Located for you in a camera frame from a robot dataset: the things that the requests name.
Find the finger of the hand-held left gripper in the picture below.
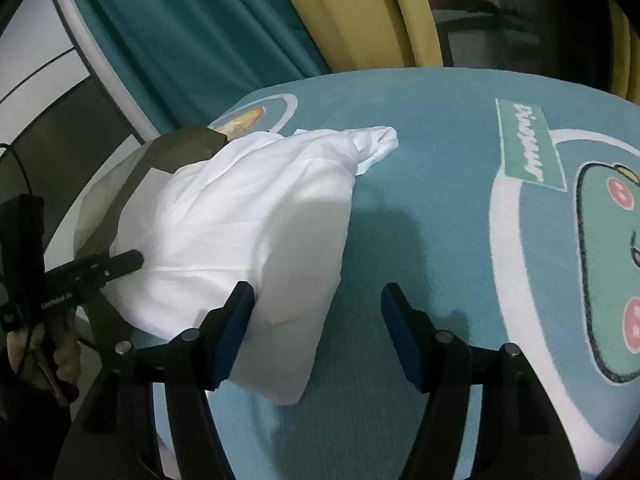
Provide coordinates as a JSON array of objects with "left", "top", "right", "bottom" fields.
[{"left": 45, "top": 250, "right": 145, "bottom": 307}]

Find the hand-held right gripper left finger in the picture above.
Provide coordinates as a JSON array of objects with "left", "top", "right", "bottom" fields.
[{"left": 52, "top": 281, "right": 256, "bottom": 480}]

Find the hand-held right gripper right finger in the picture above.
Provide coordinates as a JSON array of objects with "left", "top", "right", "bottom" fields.
[{"left": 381, "top": 282, "right": 597, "bottom": 480}]

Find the white hooded jacket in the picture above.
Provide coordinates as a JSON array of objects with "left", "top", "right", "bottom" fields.
[{"left": 107, "top": 125, "right": 399, "bottom": 407}]

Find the person's left forearm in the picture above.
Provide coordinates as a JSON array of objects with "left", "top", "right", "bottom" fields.
[{"left": 0, "top": 355, "right": 81, "bottom": 480}]

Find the person's left hand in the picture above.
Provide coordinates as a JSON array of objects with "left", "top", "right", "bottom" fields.
[{"left": 6, "top": 310, "right": 84, "bottom": 392}]

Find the blue printed blanket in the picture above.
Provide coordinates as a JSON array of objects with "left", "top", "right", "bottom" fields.
[{"left": 145, "top": 66, "right": 640, "bottom": 480}]

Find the olive green garment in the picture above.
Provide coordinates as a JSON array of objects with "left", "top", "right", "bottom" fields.
[{"left": 73, "top": 126, "right": 229, "bottom": 353}]

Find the teal curtain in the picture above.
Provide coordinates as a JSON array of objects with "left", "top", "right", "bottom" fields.
[{"left": 59, "top": 0, "right": 332, "bottom": 134}]

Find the yellow curtain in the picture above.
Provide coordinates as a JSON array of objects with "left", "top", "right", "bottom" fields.
[
  {"left": 604, "top": 0, "right": 640, "bottom": 107},
  {"left": 262, "top": 0, "right": 447, "bottom": 74}
]

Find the black cable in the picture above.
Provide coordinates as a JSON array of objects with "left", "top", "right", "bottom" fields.
[{"left": 0, "top": 142, "right": 37, "bottom": 202}]

